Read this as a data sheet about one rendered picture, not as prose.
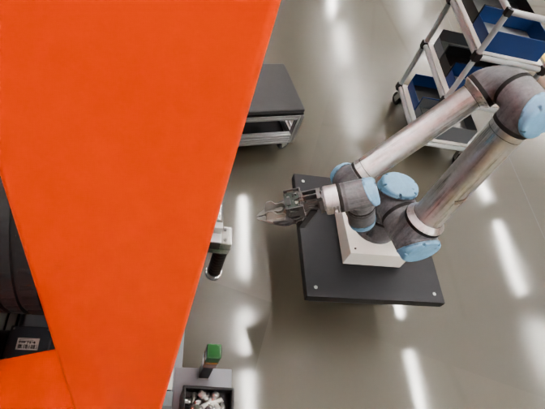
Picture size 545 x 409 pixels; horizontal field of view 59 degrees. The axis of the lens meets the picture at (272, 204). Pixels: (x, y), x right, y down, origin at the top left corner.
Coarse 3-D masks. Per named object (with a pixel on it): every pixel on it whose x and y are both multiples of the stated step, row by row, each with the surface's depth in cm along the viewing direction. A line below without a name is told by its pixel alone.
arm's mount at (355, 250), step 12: (336, 216) 210; (348, 228) 199; (348, 240) 195; (360, 240) 196; (348, 252) 194; (360, 252) 192; (372, 252) 194; (384, 252) 195; (396, 252) 196; (360, 264) 199; (372, 264) 200; (384, 264) 201; (396, 264) 201
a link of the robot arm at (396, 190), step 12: (384, 180) 182; (396, 180) 184; (408, 180) 185; (384, 192) 181; (396, 192) 179; (408, 192) 180; (384, 204) 182; (396, 204) 179; (408, 204) 179; (384, 216) 182
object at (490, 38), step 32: (448, 0) 258; (480, 0) 250; (512, 0) 257; (448, 32) 272; (480, 32) 237; (512, 32) 243; (544, 32) 236; (448, 64) 261; (480, 64) 270; (512, 64) 235; (544, 64) 237; (416, 96) 292
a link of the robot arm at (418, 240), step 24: (504, 96) 137; (528, 96) 132; (504, 120) 137; (528, 120) 131; (480, 144) 145; (504, 144) 141; (456, 168) 154; (480, 168) 148; (432, 192) 163; (456, 192) 156; (408, 216) 170; (432, 216) 165; (408, 240) 172; (432, 240) 170
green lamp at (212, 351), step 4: (208, 344) 129; (212, 344) 129; (216, 344) 129; (220, 344) 130; (208, 348) 128; (212, 348) 128; (216, 348) 128; (220, 348) 129; (208, 352) 127; (212, 352) 128; (216, 352) 128; (220, 352) 128; (208, 356) 127; (212, 356) 127; (216, 356) 127; (220, 356) 128; (208, 360) 128; (212, 360) 128; (216, 360) 129
